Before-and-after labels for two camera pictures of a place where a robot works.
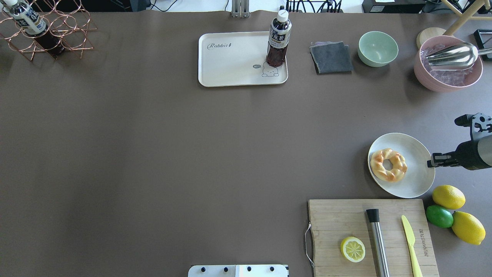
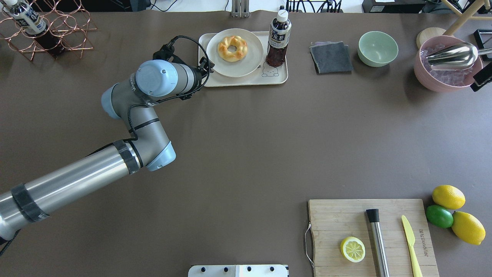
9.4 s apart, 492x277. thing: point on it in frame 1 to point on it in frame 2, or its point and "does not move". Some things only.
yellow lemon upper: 448,197 does not move
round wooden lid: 425,32 does not move
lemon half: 353,249 does not move
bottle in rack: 34,25 does not move
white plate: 398,162 to 241,68
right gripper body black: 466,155 to 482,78
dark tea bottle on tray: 280,30 does not move
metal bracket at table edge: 240,9 does not move
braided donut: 399,165 to 237,41
